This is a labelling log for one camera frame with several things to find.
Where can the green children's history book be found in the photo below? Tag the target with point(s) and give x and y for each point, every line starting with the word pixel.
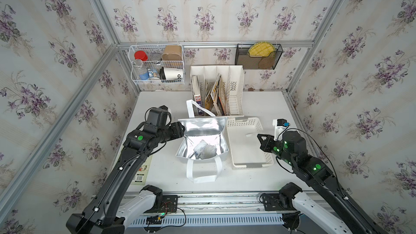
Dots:
pixel 141 175

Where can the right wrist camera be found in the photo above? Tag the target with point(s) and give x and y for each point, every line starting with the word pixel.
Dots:
pixel 280 125

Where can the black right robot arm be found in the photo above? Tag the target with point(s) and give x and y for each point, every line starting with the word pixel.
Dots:
pixel 348 217

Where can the white perforated plastic tray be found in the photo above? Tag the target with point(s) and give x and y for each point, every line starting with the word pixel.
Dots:
pixel 244 145

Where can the clear plastic bottle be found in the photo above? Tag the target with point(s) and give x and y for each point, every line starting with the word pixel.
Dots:
pixel 140 70

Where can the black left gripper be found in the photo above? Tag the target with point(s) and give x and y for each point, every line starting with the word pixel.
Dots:
pixel 178 130

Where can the red white thick book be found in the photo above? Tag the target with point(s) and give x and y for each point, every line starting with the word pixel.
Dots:
pixel 196 94

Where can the white black cup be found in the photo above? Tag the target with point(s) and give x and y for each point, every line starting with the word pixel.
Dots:
pixel 171 73

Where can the white perforated file organizer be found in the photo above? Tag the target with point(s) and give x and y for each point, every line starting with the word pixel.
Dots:
pixel 233 77

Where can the black mesh wall basket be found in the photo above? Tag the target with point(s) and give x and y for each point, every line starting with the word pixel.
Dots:
pixel 242 57

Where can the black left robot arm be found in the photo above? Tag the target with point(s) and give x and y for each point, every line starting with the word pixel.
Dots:
pixel 102 215

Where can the colourful history book in organizer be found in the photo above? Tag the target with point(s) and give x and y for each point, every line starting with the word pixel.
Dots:
pixel 221 101

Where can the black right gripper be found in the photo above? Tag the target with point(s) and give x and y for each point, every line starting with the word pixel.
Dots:
pixel 265 143

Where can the yellow book in organizer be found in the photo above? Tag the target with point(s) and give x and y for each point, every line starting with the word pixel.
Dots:
pixel 212 96

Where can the white blue-printed ice pack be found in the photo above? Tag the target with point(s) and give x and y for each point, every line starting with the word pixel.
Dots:
pixel 205 151

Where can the white insulated delivery bag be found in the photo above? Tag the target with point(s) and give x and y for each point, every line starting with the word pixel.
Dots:
pixel 211 129

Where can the white wire wall basket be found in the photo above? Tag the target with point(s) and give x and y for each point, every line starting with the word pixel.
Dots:
pixel 155 62

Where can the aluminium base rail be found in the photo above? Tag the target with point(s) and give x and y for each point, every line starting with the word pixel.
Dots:
pixel 152 211

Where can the brown woven round coaster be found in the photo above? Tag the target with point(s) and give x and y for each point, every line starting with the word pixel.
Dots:
pixel 267 63

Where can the red lidded jar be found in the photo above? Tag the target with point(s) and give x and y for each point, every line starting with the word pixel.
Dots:
pixel 141 55

